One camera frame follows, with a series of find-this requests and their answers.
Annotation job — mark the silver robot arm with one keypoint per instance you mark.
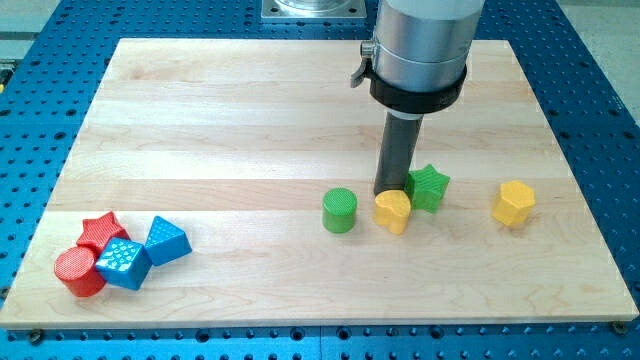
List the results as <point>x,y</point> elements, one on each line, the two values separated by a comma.
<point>416,58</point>

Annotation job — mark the green cylinder block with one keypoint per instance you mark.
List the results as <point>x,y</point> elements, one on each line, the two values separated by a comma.
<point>339,210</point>

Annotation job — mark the yellow heart block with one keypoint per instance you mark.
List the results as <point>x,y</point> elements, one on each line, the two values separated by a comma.
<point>392,209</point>

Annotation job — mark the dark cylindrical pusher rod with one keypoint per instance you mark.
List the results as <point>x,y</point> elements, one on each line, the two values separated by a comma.
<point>400,135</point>

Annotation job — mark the wooden board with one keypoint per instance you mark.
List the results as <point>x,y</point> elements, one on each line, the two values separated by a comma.
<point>237,142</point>

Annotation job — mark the green star block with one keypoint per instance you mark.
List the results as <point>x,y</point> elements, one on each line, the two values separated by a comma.
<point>426,188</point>

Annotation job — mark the blue triangle block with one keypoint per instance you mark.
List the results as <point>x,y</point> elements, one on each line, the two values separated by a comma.
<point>166,242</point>

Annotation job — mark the yellow hexagon block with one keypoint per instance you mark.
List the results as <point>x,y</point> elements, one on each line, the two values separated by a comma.
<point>513,203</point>

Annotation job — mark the blue cube block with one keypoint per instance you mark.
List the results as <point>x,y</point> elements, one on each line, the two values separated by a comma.
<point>124,263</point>

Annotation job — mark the red star block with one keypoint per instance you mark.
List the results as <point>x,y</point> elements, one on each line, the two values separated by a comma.
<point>98,232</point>

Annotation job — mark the red cylinder block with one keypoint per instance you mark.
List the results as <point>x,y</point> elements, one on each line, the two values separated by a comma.
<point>75,268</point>

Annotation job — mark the blue perforated metal table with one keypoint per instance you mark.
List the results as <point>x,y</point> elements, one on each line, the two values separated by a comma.
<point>72,43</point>

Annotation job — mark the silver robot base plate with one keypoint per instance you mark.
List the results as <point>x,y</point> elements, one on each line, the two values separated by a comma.
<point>313,9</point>

